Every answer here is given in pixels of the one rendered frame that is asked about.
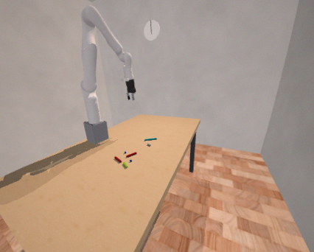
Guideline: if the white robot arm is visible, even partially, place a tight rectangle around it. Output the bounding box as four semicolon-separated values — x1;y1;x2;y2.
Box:
80;5;133;124

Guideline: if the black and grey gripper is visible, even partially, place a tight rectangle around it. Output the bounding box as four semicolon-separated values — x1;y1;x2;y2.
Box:
120;73;136;101

